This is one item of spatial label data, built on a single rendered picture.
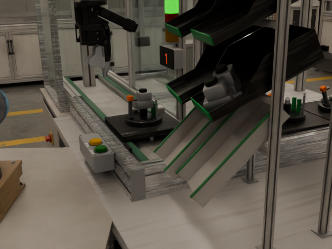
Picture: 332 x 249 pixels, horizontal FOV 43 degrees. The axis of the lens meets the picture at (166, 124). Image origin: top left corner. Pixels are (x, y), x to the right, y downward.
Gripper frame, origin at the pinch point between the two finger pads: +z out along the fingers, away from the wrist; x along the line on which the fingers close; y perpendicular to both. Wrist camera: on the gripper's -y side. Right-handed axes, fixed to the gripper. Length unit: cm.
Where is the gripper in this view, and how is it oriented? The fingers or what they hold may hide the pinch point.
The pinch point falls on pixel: (106, 71)
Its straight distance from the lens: 123.7
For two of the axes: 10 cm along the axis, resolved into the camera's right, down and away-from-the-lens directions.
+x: 3.9, 2.9, -8.7
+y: -9.2, 1.5, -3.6
